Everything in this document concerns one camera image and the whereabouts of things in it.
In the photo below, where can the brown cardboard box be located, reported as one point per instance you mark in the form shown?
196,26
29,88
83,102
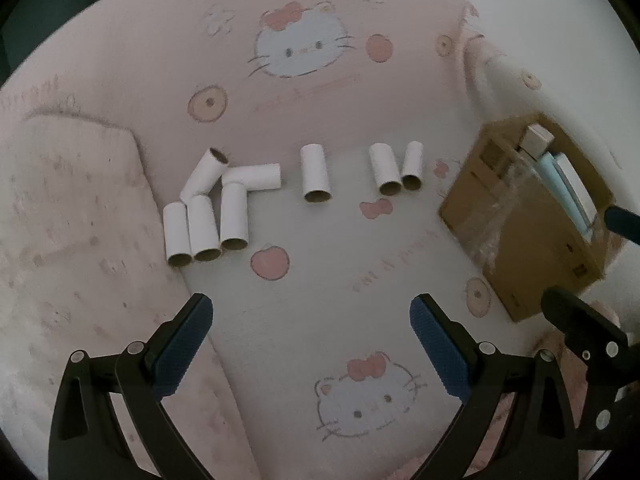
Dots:
530,260

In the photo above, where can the flat white box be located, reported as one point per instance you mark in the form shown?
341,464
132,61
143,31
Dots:
580,185

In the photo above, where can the small white carton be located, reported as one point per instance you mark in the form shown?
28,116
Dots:
537,140

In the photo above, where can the dark green cloth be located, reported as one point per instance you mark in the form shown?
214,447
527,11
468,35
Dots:
30,10

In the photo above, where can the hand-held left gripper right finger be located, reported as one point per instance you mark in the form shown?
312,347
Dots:
440,345

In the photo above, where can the pink patterned quilt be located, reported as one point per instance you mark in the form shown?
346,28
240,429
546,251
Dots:
75,260

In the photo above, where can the row of white paper tubes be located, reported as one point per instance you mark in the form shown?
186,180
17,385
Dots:
315,170

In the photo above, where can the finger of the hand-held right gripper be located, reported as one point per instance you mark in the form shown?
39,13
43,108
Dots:
575,312
622,220

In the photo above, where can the clear plastic film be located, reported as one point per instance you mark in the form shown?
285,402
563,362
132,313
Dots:
500,210

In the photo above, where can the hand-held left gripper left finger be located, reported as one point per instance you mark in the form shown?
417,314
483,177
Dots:
185,345

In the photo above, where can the light blue pack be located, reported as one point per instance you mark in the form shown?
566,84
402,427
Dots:
560,185

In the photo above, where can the pink cat print blanket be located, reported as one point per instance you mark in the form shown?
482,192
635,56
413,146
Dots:
300,100

